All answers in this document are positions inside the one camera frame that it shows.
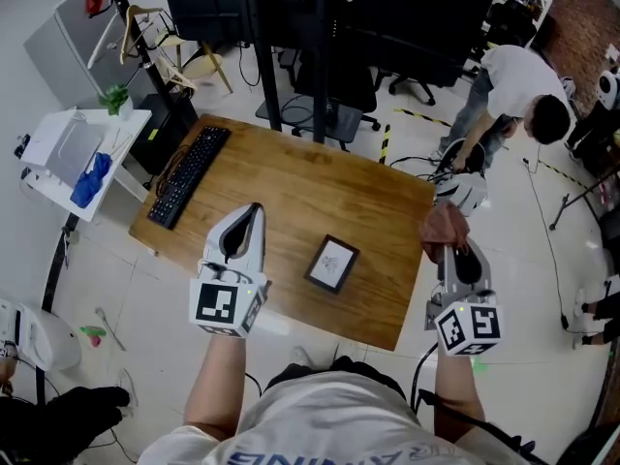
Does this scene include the brown cloth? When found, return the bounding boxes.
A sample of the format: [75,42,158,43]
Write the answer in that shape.
[418,200,472,266]

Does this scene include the person's black trousers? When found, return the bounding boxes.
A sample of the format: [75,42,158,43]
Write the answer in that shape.
[263,355,409,402]

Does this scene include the green red toy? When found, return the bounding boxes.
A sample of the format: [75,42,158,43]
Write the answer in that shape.
[77,325,108,349]

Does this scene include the black shoulder strap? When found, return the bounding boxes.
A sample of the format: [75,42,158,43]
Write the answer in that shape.
[408,341,539,465]

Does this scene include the black keyboard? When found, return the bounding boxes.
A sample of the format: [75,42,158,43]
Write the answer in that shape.
[145,124,233,232]

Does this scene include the black picture frame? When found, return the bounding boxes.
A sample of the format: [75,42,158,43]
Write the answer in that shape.
[303,233,361,295]

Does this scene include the person's white t-shirt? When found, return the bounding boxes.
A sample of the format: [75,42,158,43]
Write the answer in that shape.
[138,370,539,465]

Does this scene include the person's left forearm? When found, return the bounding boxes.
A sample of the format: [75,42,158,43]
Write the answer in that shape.
[182,334,251,443]

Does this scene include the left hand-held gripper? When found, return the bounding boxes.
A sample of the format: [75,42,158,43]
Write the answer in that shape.
[188,202,273,340]

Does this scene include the black coat rack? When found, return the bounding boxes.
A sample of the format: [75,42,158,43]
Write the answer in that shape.
[98,0,196,116]

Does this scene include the black tripod stand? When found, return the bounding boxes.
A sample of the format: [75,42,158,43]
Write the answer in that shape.
[548,167,620,233]

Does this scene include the large black monitor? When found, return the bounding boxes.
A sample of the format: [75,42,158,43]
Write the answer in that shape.
[159,0,506,89]

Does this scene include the black office chair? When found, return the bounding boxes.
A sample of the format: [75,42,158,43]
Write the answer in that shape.
[292,50,382,133]
[387,60,438,107]

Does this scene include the wooden hanger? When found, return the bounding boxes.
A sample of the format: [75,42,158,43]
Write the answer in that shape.
[118,4,167,66]

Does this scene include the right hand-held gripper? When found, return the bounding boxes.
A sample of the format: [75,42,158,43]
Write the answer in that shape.
[424,236,506,358]

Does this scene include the grey cabinet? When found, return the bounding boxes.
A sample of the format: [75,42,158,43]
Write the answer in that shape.
[23,0,157,111]

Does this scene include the metal wrench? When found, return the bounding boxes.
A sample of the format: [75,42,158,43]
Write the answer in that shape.
[94,306,128,354]

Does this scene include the white round bin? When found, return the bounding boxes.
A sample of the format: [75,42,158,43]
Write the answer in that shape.
[0,297,83,373]

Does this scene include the white box appliance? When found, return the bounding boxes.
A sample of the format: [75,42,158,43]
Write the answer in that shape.
[19,107,106,184]

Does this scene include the white side table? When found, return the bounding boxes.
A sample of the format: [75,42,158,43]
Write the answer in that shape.
[19,107,154,224]

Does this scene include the potted green plant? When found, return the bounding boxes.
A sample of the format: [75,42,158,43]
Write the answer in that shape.
[97,82,135,121]

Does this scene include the wooden stool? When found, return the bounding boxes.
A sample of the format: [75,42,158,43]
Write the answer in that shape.
[154,31,234,94]

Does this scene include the yellow black floor tape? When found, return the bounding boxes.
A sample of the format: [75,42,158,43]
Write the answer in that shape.
[378,108,452,166]

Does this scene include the person's right forearm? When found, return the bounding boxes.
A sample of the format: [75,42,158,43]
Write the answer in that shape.
[432,351,487,446]

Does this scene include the white grey floor device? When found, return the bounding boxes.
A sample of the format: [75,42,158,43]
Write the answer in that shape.
[431,138,488,218]

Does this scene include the blue cloth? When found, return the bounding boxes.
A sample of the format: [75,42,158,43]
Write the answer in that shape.
[69,151,114,210]

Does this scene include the black monitor stand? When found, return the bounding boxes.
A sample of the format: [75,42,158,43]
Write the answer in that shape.
[243,0,365,145]

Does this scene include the black computer tower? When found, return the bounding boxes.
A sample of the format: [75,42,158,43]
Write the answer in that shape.
[130,91,200,176]

